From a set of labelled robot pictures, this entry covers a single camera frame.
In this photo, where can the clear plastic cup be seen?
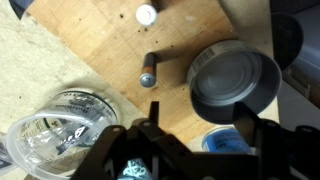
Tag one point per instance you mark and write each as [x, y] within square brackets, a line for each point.
[50, 140]

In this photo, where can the blue white canister bottle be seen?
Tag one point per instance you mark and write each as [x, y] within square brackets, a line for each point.
[225, 140]

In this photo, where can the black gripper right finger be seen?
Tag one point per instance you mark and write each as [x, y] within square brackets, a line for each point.
[246, 125]

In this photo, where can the white round cap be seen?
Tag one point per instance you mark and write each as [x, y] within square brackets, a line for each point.
[146, 15]

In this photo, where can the black copper AA battery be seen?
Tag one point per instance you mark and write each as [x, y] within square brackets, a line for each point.
[148, 70]

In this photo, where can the white tin can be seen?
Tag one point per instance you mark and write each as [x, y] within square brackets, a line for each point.
[230, 80]

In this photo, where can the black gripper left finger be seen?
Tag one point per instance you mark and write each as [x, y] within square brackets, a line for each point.
[154, 111]

